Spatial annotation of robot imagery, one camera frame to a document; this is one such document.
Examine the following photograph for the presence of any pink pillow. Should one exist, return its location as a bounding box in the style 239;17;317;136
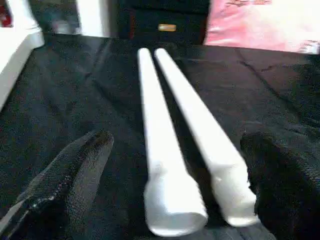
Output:
202;0;320;55

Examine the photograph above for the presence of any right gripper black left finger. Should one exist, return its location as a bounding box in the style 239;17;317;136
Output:
0;130;115;240

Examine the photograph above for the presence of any white cabinet with glass doors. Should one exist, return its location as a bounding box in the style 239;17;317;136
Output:
0;0;115;38

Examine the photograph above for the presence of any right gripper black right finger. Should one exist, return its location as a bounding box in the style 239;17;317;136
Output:
240;131;320;240

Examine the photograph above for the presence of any white plastic table top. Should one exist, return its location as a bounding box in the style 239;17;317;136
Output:
0;29;46;112

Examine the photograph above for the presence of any black work mat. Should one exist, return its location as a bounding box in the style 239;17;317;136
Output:
0;33;320;240

